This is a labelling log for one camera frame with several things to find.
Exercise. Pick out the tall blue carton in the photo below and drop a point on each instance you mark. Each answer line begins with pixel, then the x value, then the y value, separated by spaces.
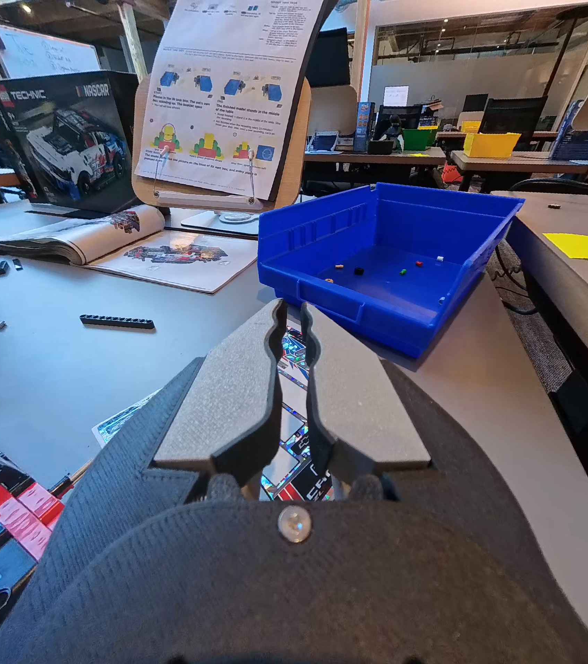
pixel 364 127

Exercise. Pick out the wooden post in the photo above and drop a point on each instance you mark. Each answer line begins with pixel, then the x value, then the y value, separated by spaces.
pixel 133 41

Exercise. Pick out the large yellow plastic bin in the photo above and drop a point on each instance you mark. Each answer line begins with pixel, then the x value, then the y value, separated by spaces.
pixel 491 148

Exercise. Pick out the blue plastic bin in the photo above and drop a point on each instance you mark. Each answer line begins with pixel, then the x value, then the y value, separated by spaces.
pixel 325 308

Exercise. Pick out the long black beam brick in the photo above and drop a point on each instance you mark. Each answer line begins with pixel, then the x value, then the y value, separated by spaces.
pixel 117 322

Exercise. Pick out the black floor lamp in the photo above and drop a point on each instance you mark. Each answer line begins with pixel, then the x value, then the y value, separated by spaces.
pixel 579 11

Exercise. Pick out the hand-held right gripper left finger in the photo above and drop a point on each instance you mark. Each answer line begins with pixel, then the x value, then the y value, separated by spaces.
pixel 211 410

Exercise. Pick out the black monitor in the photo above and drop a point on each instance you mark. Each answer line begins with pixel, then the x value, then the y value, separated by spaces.
pixel 330 57

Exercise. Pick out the orange plastic object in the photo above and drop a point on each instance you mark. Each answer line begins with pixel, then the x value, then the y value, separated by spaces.
pixel 447 172

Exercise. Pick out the white task instruction sheet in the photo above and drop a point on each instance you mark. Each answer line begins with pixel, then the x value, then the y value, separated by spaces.
pixel 231 78

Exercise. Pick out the whiteboard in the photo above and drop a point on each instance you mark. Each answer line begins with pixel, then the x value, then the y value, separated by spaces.
pixel 40 52

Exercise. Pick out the yellow paper sheet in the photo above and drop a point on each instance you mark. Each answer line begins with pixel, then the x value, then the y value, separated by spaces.
pixel 584 246

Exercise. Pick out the black toy set box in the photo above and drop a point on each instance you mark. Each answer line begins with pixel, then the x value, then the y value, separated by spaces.
pixel 65 135

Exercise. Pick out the holographic sticker sheet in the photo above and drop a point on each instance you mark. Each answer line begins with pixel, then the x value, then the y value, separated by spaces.
pixel 117 423

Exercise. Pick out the small yellow plastic bin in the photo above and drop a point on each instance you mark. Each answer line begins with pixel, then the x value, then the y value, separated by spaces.
pixel 470 127

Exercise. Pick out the green plastic bin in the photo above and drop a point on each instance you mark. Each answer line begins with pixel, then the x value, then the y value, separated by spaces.
pixel 418 140

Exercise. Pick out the open instruction booklet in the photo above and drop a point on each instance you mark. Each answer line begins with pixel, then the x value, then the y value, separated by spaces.
pixel 195 269

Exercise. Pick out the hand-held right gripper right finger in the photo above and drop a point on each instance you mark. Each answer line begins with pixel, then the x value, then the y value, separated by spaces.
pixel 372 410

